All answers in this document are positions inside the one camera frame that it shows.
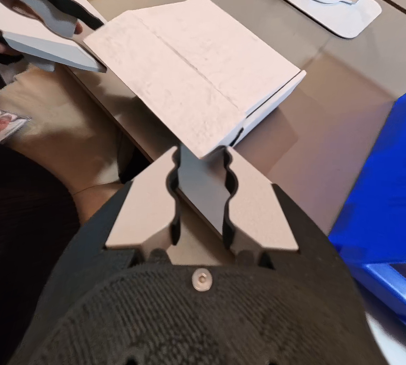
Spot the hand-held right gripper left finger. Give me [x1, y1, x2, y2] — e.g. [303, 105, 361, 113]
[105, 146, 182, 259]

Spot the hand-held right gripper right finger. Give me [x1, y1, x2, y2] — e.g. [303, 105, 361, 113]
[222, 147, 299, 256]

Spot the blue plastic bin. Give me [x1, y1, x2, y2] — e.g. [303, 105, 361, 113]
[328, 93, 406, 317]

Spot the white cardboard mailer box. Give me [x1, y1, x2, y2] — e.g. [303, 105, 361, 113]
[83, 0, 307, 239]

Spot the grey desk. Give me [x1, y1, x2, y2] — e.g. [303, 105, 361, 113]
[60, 0, 406, 365]

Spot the photo card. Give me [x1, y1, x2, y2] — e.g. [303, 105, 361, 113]
[0, 108, 33, 144]

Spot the person's black sweater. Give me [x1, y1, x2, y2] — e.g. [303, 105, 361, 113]
[0, 146, 80, 365]

